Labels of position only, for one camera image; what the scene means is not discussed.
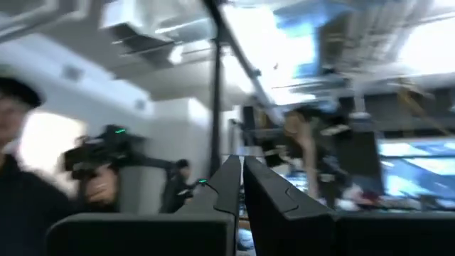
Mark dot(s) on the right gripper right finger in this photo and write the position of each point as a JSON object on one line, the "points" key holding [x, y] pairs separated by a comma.
{"points": [[302, 231]]}

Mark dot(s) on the person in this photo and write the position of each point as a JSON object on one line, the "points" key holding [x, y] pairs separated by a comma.
{"points": [[21, 199]]}

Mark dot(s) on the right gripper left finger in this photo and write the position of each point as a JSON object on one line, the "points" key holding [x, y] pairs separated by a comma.
{"points": [[160, 234]]}

